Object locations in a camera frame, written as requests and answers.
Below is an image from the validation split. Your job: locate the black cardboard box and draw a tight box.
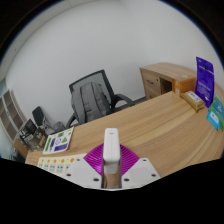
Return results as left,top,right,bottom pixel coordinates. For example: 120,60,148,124
23,118,39,135

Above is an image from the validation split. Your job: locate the cream power strip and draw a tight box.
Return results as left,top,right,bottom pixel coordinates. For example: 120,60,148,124
37,152,87,177

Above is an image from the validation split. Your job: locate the wooden side cabinet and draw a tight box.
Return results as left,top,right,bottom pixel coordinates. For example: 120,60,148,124
139,61,198,101

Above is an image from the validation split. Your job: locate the small black chair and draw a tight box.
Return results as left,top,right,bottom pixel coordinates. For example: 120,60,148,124
31,105,55,135

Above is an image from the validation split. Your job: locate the blue packet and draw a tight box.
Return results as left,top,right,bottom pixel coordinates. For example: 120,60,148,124
206,110,222,131

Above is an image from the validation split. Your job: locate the wooden shelf unit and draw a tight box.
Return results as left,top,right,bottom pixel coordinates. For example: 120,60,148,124
0,89,28,143

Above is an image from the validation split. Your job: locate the grey backpack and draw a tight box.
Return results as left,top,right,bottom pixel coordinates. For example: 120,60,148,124
70,82,112,125

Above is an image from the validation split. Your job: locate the brown box with label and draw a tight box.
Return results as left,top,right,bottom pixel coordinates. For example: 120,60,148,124
180,90,206,112

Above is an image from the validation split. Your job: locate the black mesh office chair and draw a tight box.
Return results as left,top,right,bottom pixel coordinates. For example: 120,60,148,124
65,69,137,129

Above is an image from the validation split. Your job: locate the white charger block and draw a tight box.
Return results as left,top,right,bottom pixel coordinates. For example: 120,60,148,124
102,127,121,178

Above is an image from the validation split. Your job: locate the printed white sticker sheet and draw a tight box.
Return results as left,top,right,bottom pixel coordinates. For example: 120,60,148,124
42,126,75,155

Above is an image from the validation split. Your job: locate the purple flat package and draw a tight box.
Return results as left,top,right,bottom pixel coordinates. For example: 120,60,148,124
194,56,216,109

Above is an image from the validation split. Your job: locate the dark brown cardboard box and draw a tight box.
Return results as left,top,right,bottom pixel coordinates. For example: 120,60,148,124
17,128,31,144

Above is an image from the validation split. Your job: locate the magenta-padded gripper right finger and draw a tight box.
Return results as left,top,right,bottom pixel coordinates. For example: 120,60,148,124
118,143,161,190

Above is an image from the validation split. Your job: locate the green packet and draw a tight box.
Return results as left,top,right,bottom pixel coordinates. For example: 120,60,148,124
211,95,224,132

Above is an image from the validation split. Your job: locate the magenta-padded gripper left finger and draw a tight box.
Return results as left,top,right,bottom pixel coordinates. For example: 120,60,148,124
64,143,105,189

